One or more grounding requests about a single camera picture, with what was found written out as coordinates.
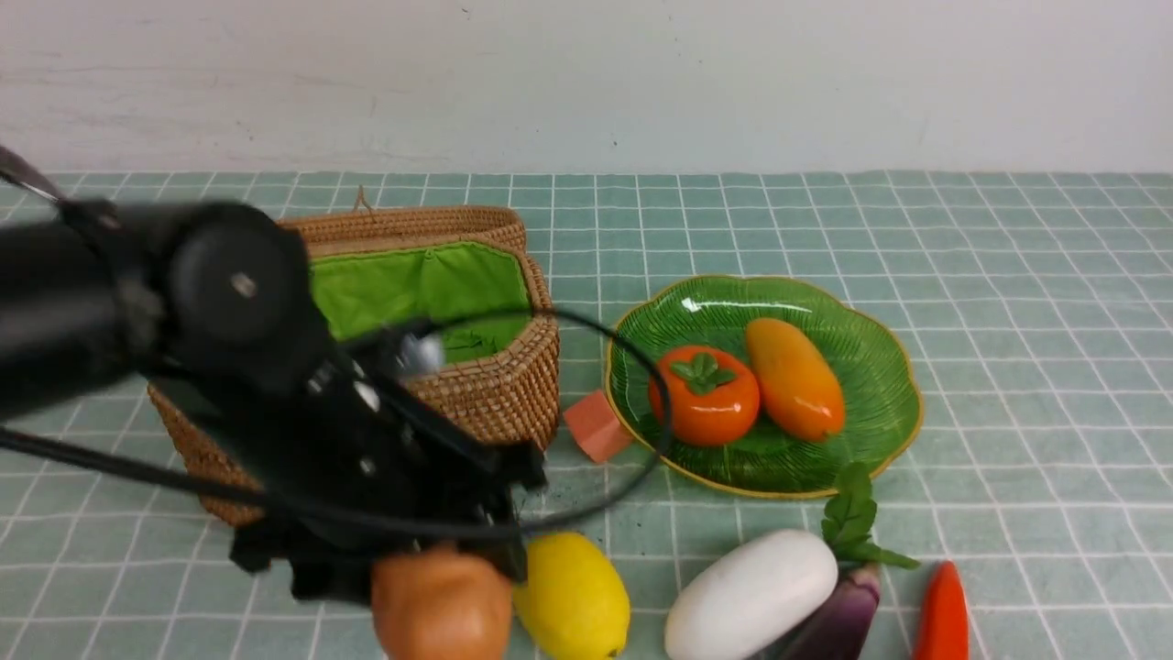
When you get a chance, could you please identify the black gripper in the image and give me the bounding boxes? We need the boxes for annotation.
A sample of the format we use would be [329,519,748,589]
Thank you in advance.
[229,358,545,605]

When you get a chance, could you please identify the brown potato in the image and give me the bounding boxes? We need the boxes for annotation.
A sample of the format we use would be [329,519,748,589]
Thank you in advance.
[369,544,511,659]

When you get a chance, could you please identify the yellow lemon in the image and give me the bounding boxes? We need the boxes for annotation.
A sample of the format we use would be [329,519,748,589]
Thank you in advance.
[511,532,631,659]

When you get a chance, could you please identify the orange persimmon with green leaves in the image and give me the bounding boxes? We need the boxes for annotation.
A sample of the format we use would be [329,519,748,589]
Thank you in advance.
[658,343,760,448]

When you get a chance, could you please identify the white eggplant with green leaves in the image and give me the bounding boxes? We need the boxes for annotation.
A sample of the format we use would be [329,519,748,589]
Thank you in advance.
[663,463,917,659]

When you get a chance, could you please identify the orange yellow mango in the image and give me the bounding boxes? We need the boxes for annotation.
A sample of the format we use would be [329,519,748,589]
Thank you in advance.
[745,317,846,443]

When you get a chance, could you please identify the purple eggplant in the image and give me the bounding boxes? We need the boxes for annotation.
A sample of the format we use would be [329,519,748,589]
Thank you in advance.
[778,563,881,659]

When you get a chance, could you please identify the red orange chili pepper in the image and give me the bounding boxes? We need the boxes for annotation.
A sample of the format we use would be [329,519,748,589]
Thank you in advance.
[911,562,970,660]

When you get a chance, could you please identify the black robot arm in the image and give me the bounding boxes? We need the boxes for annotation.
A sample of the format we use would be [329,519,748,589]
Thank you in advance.
[4,199,545,606]

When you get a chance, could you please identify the woven wicker basket green lining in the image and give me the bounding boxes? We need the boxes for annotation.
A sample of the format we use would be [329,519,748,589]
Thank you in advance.
[147,236,562,529]

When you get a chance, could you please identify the orange foam cube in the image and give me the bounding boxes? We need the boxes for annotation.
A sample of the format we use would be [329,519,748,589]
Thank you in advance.
[563,392,633,464]

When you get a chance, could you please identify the woven wicker basket lid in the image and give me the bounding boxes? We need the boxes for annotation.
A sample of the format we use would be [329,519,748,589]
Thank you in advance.
[280,191,527,258]

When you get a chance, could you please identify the green glass leaf plate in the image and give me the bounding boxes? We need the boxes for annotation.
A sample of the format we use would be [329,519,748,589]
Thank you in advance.
[616,275,925,499]

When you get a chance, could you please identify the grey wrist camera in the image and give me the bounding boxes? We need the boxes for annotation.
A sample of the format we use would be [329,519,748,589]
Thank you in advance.
[384,334,445,380]

